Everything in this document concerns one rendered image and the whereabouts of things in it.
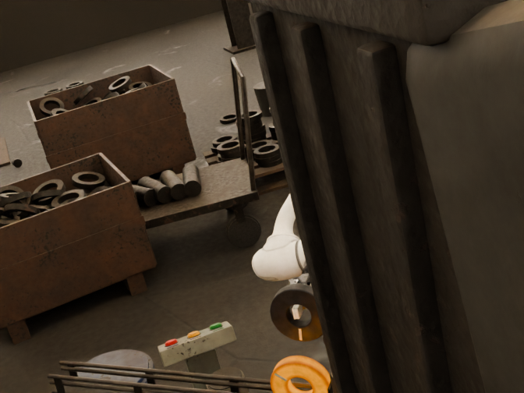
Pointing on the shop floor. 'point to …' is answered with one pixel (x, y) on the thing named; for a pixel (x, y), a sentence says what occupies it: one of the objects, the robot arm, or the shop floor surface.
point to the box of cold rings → (117, 123)
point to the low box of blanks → (68, 239)
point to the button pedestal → (199, 351)
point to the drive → (479, 175)
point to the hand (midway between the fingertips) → (299, 306)
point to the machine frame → (367, 188)
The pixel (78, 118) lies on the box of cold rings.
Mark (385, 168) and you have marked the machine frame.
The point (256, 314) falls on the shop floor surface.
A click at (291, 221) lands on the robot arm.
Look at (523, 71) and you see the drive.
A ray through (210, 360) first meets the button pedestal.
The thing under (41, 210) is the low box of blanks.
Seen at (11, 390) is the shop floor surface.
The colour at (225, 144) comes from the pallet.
